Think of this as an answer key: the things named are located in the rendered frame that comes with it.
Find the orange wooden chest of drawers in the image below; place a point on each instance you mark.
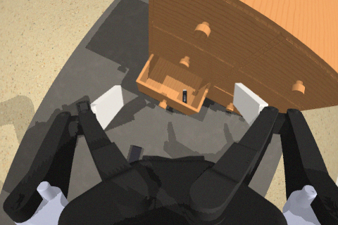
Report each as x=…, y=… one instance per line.
x=312, y=24

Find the wooden drawer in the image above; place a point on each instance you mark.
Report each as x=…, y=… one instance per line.
x=188, y=55
x=293, y=71
x=270, y=96
x=220, y=26
x=222, y=97
x=165, y=82

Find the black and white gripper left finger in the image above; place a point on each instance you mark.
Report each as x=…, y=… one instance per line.
x=41, y=195

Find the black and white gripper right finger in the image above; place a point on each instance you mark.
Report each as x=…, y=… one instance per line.
x=312, y=195

